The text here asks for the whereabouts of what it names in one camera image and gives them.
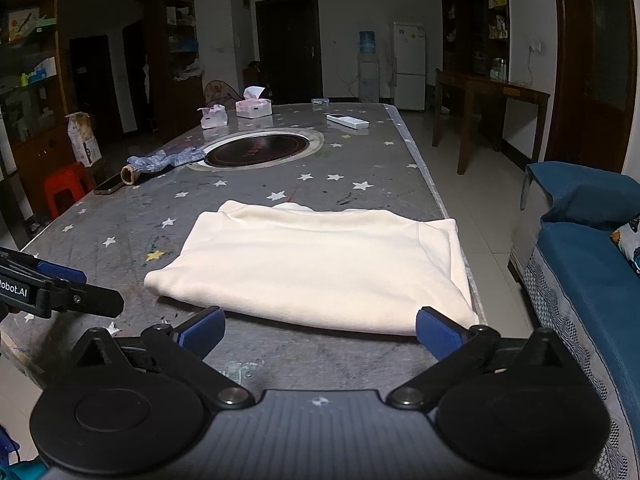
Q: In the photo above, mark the blue knit cloth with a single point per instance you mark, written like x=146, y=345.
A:
x=160, y=161

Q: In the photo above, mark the cream sweater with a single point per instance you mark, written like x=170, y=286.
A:
x=310, y=265

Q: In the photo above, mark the wooden display cabinet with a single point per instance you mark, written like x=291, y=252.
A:
x=45, y=110

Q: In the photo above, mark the glass bottles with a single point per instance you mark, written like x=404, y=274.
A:
x=498, y=70

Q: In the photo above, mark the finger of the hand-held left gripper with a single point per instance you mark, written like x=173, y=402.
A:
x=65, y=274
x=90, y=301

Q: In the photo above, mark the blue sofa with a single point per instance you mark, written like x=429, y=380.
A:
x=590, y=310

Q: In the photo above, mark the white and brown paper bag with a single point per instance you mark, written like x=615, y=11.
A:
x=84, y=140

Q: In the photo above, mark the white wall socket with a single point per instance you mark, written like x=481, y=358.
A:
x=535, y=46

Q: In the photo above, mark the red plastic stool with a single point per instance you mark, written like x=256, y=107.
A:
x=65, y=185

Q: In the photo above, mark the small clear plastic box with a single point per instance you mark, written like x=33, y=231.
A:
x=320, y=103

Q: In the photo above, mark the blue sofa cushion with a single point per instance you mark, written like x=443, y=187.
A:
x=580, y=195

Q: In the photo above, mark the pink tissue box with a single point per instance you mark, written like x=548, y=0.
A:
x=254, y=107

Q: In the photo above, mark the dark door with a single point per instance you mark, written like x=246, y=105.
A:
x=289, y=50

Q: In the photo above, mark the dark smartphone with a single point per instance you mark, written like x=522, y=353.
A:
x=111, y=185

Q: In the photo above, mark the wooden wall shelf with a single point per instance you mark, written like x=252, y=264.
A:
x=475, y=25

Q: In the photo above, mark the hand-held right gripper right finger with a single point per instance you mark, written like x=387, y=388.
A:
x=440, y=333

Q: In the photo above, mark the grey star-print tablecloth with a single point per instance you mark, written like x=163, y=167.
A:
x=350, y=180

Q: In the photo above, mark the brown wooden door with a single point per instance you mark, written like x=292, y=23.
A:
x=595, y=60

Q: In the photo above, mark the cardboard tube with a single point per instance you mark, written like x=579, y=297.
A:
x=128, y=175

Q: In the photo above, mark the wooden desk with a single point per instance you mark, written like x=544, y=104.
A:
x=495, y=89

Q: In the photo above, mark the blue water bottle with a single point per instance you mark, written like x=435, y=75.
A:
x=367, y=42

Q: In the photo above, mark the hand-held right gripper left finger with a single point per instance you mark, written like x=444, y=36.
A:
x=202, y=331

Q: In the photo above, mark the white remote control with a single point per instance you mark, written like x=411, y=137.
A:
x=347, y=121

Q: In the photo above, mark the white water dispenser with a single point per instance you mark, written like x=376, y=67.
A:
x=368, y=80

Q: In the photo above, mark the small white tissue pack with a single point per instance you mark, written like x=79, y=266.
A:
x=212, y=117

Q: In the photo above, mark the round black inset cooktop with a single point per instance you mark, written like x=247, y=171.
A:
x=257, y=149

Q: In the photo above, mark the white refrigerator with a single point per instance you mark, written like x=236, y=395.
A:
x=409, y=65

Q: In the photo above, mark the patterned pillow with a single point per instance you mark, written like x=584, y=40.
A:
x=629, y=247

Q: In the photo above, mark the electric fan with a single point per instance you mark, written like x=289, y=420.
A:
x=220, y=94

